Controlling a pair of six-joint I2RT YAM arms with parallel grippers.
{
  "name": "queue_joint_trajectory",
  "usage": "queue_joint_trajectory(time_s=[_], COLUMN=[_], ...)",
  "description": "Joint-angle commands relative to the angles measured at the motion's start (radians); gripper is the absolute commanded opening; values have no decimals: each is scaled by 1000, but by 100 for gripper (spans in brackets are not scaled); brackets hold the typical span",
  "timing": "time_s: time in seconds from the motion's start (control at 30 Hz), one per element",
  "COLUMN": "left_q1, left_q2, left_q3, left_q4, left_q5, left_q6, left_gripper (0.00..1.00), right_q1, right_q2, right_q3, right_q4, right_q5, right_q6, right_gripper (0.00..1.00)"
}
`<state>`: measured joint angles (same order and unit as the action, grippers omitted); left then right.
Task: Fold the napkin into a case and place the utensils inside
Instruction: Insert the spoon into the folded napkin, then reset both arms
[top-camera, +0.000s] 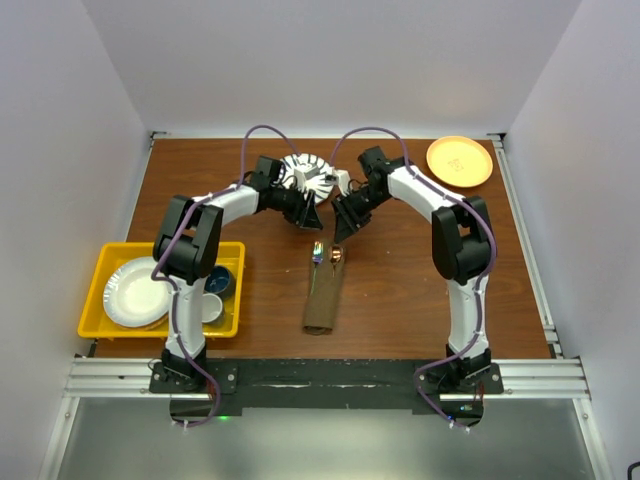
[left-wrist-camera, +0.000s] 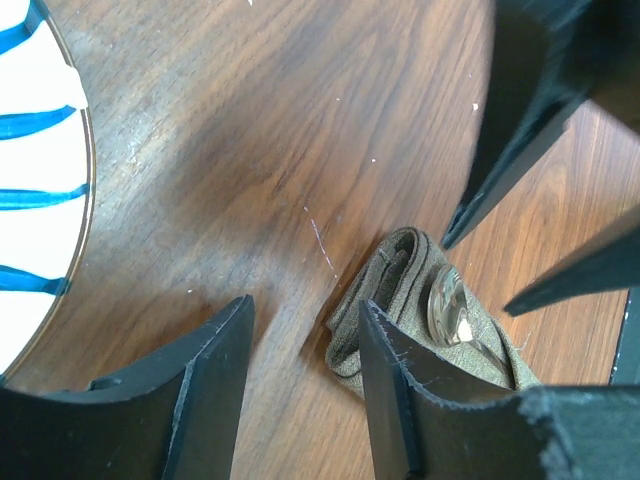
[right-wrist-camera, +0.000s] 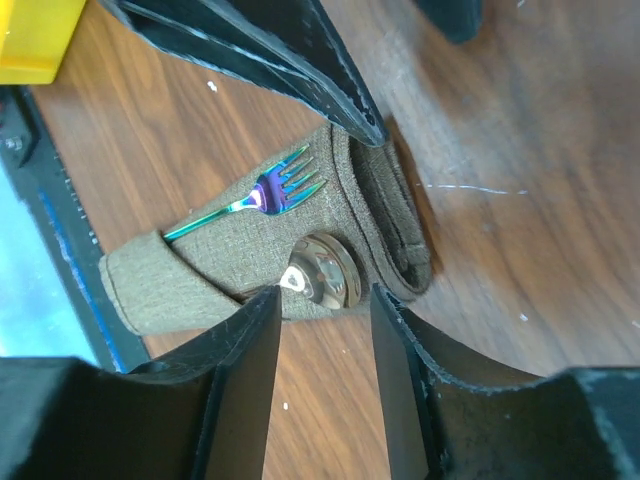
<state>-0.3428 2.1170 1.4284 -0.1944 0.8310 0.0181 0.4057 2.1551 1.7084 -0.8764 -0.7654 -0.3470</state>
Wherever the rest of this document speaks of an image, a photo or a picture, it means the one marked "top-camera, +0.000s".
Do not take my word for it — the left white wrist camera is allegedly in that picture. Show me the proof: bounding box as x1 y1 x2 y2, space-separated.
293 164 321 191

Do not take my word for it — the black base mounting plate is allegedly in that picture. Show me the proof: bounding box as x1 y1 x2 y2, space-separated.
149 357 504 419

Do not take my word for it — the brown cloth napkin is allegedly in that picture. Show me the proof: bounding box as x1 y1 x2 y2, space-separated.
302 240 346 336

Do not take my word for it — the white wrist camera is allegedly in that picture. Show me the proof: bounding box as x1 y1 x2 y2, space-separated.
293 164 321 191
324 168 351 196

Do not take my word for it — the orange plate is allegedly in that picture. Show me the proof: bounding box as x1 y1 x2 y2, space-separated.
425 136 493 188

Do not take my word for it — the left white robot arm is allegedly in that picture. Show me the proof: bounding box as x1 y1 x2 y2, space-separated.
151 156 323 392

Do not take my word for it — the white grey mug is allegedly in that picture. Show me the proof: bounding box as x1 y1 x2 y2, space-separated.
201 292 225 325

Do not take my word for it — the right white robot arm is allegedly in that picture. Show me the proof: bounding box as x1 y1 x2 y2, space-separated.
327 147 497 393

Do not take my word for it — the copper spoon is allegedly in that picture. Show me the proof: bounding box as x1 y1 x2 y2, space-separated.
330 245 343 276

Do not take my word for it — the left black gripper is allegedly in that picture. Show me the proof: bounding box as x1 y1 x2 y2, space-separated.
269 181 323 230

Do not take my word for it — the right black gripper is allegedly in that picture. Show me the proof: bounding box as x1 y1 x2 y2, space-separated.
330 185 389 244

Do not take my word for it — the dark blue mug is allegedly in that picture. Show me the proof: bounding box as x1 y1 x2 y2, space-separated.
204 265 236 300

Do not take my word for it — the yellow plastic bin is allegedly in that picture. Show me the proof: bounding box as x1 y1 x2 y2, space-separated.
77 242 246 340

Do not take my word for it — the white blue striped plate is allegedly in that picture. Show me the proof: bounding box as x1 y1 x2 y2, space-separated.
278 153 332 205

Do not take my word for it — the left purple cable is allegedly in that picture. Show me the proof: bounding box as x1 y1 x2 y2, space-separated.
150 124 304 429

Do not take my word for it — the iridescent fork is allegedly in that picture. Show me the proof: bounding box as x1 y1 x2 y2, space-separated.
309 240 324 295

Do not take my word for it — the white paper plate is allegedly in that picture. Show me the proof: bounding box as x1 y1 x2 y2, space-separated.
103 256 170 328

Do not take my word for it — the aluminium frame rail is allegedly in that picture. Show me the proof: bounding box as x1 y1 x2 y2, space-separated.
63 358 590 400

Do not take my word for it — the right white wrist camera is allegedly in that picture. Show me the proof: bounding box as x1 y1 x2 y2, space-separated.
324 168 351 196

